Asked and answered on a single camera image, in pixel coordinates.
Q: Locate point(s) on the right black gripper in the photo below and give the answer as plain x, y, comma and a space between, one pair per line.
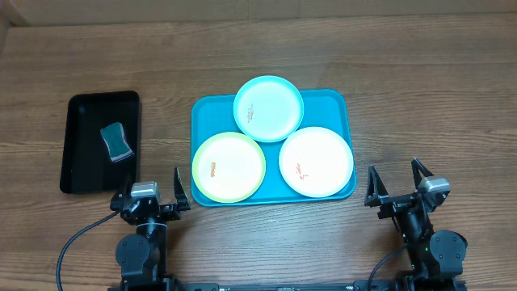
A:
377, 196

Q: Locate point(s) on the black rectangular tray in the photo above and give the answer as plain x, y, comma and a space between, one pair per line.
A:
86, 166

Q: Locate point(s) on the green and white sponge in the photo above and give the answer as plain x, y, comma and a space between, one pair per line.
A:
115, 140

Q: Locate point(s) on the white plate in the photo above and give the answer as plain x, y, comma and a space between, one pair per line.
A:
316, 162

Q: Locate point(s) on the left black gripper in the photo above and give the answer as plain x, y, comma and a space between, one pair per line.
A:
170, 212

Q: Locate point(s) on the yellow-green plate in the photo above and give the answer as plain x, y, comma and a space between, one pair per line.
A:
228, 167

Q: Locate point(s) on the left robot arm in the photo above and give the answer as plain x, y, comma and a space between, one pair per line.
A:
142, 256

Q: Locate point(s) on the light blue plate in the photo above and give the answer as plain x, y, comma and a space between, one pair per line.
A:
268, 108

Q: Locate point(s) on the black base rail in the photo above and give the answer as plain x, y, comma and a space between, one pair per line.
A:
358, 285

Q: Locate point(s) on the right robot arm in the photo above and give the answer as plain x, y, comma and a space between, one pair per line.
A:
436, 257

